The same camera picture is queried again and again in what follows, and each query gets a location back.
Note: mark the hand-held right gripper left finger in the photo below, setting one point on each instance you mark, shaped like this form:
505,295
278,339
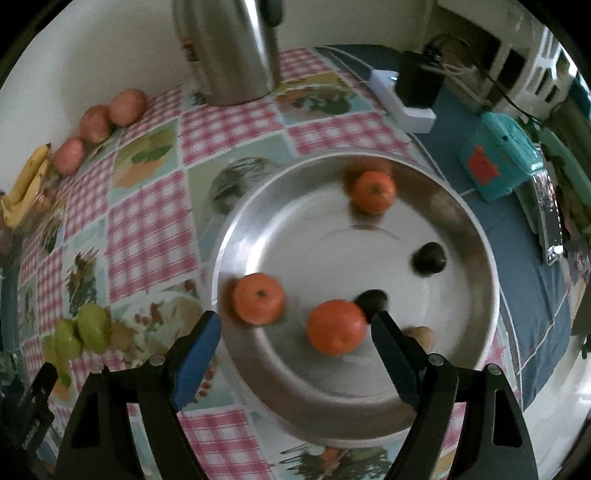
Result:
196,364

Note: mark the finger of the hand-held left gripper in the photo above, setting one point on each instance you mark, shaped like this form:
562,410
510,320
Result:
39,383

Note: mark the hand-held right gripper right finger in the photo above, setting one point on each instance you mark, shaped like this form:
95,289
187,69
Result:
397,364

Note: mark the small brown fruit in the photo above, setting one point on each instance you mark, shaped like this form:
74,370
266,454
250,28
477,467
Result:
422,337

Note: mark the orange tangerine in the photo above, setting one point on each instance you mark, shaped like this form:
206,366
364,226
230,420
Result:
375,191
336,327
258,299

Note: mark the dark avocado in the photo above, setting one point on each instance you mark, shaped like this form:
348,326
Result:
369,302
428,258

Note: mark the round steel basin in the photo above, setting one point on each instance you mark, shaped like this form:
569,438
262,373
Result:
314,240

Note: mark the small green guava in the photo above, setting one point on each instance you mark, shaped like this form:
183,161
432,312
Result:
62,341

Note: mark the large green guava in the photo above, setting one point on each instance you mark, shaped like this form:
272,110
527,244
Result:
93,326

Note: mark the brown kiwi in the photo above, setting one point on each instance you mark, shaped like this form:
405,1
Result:
122,336

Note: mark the pink checkered fruit tablecloth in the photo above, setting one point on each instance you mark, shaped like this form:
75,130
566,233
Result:
147,230

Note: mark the blue cloth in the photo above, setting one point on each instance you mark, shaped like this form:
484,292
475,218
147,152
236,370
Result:
521,277

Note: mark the clear glass bowl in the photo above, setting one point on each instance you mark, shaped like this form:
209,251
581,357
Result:
44,205

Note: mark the yellow banana bunch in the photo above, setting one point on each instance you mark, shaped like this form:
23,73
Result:
25,189

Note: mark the clear packaged phone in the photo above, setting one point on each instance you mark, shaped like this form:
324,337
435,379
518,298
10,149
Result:
549,217

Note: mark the red apple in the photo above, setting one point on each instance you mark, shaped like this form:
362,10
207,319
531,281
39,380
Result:
129,107
96,123
68,156

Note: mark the teal plastic box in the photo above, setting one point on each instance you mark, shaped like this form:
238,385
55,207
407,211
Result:
501,154

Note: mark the white rectangular box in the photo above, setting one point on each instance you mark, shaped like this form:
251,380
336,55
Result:
413,120

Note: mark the teal plastic object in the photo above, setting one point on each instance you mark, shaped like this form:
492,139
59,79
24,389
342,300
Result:
561,152

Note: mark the black power adapter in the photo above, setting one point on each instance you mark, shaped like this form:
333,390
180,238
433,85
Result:
420,81

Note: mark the stainless steel thermos jug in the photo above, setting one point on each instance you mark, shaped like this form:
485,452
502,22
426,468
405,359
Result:
226,50

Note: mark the white plastic chair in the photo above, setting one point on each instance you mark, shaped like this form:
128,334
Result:
535,78

